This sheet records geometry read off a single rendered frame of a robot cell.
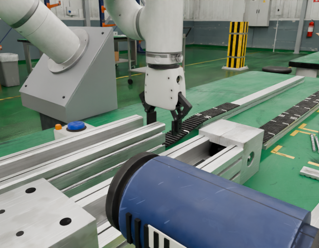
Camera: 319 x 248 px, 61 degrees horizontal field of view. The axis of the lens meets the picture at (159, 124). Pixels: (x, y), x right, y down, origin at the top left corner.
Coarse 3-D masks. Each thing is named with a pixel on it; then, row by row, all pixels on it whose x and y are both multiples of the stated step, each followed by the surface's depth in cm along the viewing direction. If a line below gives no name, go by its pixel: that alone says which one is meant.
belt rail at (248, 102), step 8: (288, 80) 136; (296, 80) 136; (272, 88) 119; (280, 88) 121; (288, 88) 130; (248, 96) 106; (256, 96) 106; (264, 96) 110; (272, 96) 117; (240, 104) 96; (248, 104) 102; (256, 104) 106; (232, 112) 94; (240, 112) 97; (208, 120) 82; (216, 120) 86; (200, 128) 81
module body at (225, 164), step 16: (192, 144) 51; (208, 144) 55; (192, 160) 52; (208, 160) 45; (224, 160) 45; (240, 160) 50; (224, 176) 46; (96, 192) 37; (96, 208) 36; (96, 224) 35; (112, 240) 29
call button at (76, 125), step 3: (69, 123) 65; (72, 123) 65; (75, 123) 65; (78, 123) 65; (81, 123) 65; (84, 123) 66; (69, 126) 64; (72, 126) 64; (75, 126) 64; (78, 126) 64; (81, 126) 64; (84, 126) 66; (72, 129) 64; (75, 129) 64
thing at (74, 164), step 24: (120, 120) 64; (48, 144) 51; (72, 144) 53; (96, 144) 51; (120, 144) 53; (144, 144) 58; (0, 168) 44; (24, 168) 47; (48, 168) 43; (72, 168) 47; (96, 168) 50; (0, 192) 38; (72, 192) 47
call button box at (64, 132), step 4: (88, 124) 68; (64, 128) 66; (84, 128) 65; (88, 128) 66; (56, 132) 65; (60, 132) 64; (64, 132) 63; (68, 132) 63; (72, 132) 63; (76, 132) 63; (56, 136) 65; (60, 136) 64; (64, 136) 62
